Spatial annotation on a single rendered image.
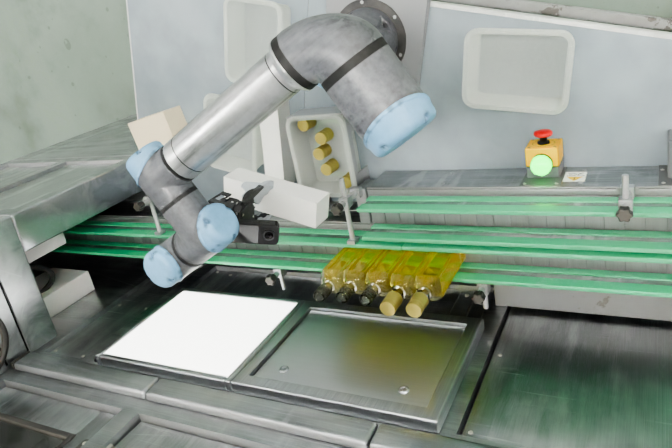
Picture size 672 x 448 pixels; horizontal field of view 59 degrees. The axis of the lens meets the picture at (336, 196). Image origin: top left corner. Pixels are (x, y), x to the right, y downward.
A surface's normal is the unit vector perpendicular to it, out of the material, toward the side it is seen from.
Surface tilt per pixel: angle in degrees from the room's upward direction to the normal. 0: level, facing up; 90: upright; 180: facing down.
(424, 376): 90
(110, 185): 90
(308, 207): 0
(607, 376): 90
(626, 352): 90
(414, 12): 3
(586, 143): 0
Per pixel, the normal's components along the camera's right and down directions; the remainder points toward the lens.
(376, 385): -0.18, -0.92
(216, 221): 0.67, -0.45
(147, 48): -0.44, 0.38
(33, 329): 0.88, 0.00
